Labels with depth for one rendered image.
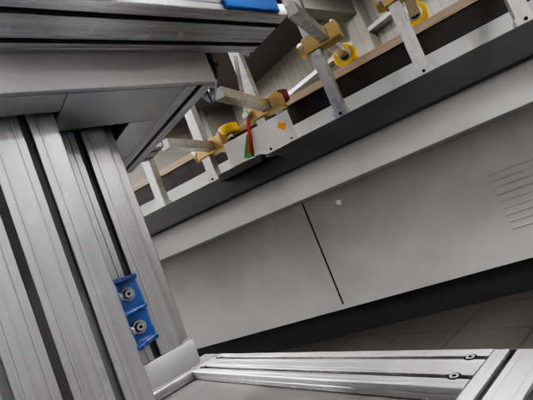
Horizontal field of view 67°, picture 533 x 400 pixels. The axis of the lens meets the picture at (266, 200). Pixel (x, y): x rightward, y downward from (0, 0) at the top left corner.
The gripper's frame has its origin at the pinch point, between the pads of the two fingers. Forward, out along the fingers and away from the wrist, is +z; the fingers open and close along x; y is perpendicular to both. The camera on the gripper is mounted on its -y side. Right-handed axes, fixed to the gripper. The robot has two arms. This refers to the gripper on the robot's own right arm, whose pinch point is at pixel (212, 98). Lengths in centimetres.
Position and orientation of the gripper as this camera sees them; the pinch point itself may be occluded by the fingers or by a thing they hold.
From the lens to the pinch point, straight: 106.0
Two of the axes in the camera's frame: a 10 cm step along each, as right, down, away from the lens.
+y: -4.4, 1.0, -8.9
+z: 3.7, 9.3, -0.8
